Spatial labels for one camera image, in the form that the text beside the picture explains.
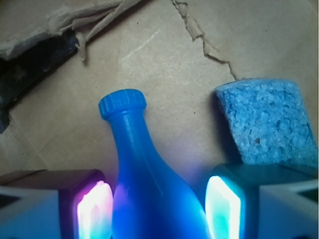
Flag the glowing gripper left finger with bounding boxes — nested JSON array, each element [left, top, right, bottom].
[[0, 169, 113, 239]]

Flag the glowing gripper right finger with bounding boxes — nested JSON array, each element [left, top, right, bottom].
[[205, 164, 319, 239]]

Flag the blue plastic bottle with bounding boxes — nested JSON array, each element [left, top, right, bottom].
[[99, 89, 210, 239]]

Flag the light blue sponge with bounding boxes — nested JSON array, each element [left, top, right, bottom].
[[214, 79, 319, 168]]

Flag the black tape inner left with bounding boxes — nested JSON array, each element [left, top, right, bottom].
[[0, 30, 79, 132]]

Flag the brown paper bag tray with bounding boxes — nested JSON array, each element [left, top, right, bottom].
[[0, 0, 318, 193]]

